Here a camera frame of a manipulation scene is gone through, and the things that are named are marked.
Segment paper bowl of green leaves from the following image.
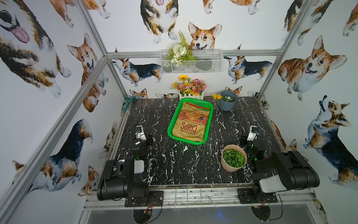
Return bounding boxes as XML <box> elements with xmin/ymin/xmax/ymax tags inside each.
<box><xmin>221</xmin><ymin>145</ymin><xmax>248</xmax><ymax>172</ymax></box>

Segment green plastic basket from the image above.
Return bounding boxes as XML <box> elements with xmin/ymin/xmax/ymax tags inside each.
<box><xmin>167</xmin><ymin>98</ymin><xmax>213</xmax><ymax>145</ymax></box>

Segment tan balsamico tomato chips bag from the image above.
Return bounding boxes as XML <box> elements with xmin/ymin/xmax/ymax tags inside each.
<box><xmin>172</xmin><ymin>102</ymin><xmax>210</xmax><ymax>142</ymax></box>

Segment colourful flowers in white fence planter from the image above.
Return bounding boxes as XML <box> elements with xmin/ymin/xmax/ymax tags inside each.
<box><xmin>171</xmin><ymin>75</ymin><xmax>207</xmax><ymax>100</ymax></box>

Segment white wire wall basket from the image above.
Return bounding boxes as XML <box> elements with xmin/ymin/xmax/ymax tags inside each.
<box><xmin>160</xmin><ymin>49</ymin><xmax>223</xmax><ymax>74</ymax></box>

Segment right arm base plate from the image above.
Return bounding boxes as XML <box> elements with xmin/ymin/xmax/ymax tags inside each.
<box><xmin>237</xmin><ymin>188</ymin><xmax>278</xmax><ymax>204</ymax></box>

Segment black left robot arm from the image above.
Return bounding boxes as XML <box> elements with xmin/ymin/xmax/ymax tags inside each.
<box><xmin>97</xmin><ymin>133</ymin><xmax>149</xmax><ymax>201</ymax></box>

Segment blue pot with yellow flowers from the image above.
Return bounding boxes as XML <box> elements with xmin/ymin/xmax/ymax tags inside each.
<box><xmin>212</xmin><ymin>91</ymin><xmax>238</xmax><ymax>111</ymax></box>

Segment white green artificial plant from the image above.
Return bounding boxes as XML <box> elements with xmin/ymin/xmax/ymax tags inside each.
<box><xmin>166</xmin><ymin>31</ymin><xmax>197</xmax><ymax>66</ymax></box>

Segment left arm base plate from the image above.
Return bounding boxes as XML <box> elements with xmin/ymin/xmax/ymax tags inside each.
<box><xmin>125</xmin><ymin>190</ymin><xmax>164</xmax><ymax>208</ymax></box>

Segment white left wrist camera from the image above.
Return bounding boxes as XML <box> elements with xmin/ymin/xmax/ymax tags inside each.
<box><xmin>135</xmin><ymin>125</ymin><xmax>146</xmax><ymax>141</ymax></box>

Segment teal green cloth item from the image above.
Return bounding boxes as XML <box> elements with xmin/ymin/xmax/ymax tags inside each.
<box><xmin>122</xmin><ymin>94</ymin><xmax>142</xmax><ymax>113</ymax></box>

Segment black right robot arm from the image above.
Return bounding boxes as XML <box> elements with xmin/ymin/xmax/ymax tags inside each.
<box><xmin>240</xmin><ymin>132</ymin><xmax>320</xmax><ymax>194</ymax></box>

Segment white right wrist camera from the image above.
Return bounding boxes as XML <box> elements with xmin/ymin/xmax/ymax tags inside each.
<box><xmin>247</xmin><ymin>126</ymin><xmax>259</xmax><ymax>141</ymax></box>

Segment aluminium frame rails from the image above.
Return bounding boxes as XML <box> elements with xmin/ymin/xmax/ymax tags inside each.
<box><xmin>0</xmin><ymin>0</ymin><xmax>311</xmax><ymax>208</ymax></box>

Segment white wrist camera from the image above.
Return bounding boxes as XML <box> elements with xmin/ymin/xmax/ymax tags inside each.
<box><xmin>247</xmin><ymin>126</ymin><xmax>259</xmax><ymax>141</ymax></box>
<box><xmin>135</xmin><ymin>125</ymin><xmax>146</xmax><ymax>141</ymax></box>

